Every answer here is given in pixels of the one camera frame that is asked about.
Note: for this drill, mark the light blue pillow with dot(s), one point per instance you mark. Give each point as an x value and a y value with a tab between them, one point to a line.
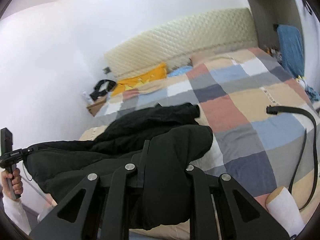
180	71

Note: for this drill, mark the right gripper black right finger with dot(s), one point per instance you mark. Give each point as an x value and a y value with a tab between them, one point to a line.
223	209

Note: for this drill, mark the cream quilted headboard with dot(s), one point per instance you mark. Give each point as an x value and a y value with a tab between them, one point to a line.
174	42

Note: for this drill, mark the black puffer jacket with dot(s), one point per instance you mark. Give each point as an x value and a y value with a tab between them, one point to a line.
175	139

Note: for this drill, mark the white sleeved left forearm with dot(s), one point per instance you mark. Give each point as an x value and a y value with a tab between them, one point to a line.
14	210

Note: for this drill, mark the dark grey wardrobe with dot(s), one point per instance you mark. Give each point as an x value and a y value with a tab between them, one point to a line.
268	14

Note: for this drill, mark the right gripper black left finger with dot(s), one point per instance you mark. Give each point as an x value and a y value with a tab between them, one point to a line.
93	211

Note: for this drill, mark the grey wall socket plate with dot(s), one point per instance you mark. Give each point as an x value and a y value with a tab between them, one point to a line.
107	70

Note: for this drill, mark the person's left hand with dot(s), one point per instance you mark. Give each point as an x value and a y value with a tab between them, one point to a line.
12	184

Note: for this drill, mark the patchwork checked duvet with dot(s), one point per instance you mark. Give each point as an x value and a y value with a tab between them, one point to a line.
264	124

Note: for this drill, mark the black bag on nightstand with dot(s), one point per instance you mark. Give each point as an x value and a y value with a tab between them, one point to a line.
102	88

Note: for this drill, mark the wooden bedside table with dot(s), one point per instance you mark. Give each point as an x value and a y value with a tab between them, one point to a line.
96	106

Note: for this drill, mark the yellow orange pillow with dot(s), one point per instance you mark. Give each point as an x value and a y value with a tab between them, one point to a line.
157	73

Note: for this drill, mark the blue cloth on chair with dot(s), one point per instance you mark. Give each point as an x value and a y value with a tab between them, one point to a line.
291	47

